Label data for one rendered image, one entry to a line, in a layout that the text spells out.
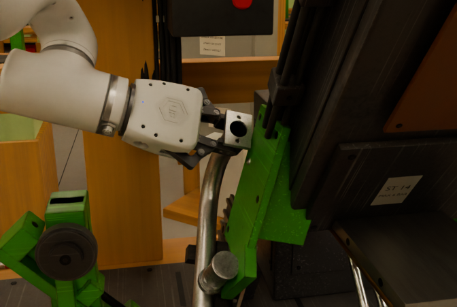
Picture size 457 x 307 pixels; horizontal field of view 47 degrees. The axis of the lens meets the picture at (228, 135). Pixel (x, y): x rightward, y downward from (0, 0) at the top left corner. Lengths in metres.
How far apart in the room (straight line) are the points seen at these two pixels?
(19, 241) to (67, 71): 0.22
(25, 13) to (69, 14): 0.12
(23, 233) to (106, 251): 0.42
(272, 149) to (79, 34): 0.31
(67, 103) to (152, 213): 0.44
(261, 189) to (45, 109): 0.29
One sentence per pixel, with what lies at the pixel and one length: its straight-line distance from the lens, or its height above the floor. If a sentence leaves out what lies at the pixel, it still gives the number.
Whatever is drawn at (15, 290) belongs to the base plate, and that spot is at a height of 0.90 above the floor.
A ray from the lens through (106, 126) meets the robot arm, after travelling 0.71.
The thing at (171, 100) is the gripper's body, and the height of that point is 1.28.
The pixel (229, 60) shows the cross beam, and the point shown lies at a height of 1.27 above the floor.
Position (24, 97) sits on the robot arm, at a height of 1.30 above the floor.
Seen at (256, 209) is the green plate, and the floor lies 1.16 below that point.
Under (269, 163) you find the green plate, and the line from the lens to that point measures 0.67.
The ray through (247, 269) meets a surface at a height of 1.09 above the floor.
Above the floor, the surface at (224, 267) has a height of 1.08.
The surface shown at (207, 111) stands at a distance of 0.77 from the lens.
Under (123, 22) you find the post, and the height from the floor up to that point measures 1.36.
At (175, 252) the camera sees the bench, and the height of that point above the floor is 0.88.
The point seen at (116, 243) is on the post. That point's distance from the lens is 1.11.
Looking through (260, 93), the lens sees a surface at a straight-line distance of 0.97.
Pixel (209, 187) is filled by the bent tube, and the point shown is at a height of 1.13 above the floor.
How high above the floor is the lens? 1.46
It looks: 18 degrees down
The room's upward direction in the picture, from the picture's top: straight up
